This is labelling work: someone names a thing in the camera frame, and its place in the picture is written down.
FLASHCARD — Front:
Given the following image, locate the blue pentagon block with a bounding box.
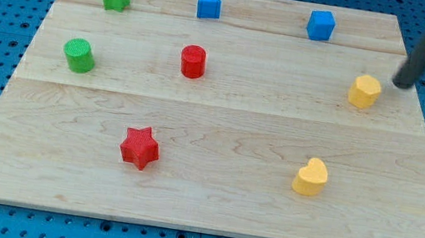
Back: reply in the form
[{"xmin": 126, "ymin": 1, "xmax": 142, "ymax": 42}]
[{"xmin": 196, "ymin": 0, "xmax": 222, "ymax": 19}]

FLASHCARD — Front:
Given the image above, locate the wooden board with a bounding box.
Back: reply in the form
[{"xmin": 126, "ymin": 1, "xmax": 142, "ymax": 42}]
[{"xmin": 0, "ymin": 0, "xmax": 425, "ymax": 238}]

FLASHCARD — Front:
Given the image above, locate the green cylinder block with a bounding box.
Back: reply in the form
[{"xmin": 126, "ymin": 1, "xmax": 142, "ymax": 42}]
[{"xmin": 63, "ymin": 38, "xmax": 95, "ymax": 73}]

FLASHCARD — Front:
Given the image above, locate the grey pusher rod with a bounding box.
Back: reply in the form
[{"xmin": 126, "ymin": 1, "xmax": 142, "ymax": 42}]
[{"xmin": 392, "ymin": 34, "xmax": 425, "ymax": 90}]

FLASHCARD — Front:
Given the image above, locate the yellow hexagon block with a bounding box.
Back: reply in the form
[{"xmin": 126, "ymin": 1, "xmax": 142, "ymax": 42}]
[{"xmin": 347, "ymin": 74, "xmax": 382, "ymax": 109}]

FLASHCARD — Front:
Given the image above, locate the red cylinder block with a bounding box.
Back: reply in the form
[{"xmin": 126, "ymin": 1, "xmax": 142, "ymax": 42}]
[{"xmin": 180, "ymin": 44, "xmax": 207, "ymax": 79}]

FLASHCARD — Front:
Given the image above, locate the blue cube block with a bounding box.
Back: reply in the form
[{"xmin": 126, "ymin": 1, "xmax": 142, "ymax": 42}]
[{"xmin": 306, "ymin": 10, "xmax": 336, "ymax": 41}]

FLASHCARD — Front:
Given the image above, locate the red star block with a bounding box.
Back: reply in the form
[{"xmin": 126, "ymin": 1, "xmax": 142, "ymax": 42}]
[{"xmin": 119, "ymin": 127, "xmax": 159, "ymax": 171}]

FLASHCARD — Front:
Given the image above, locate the yellow heart block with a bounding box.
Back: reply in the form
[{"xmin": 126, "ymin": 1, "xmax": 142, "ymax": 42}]
[{"xmin": 291, "ymin": 158, "xmax": 328, "ymax": 196}]

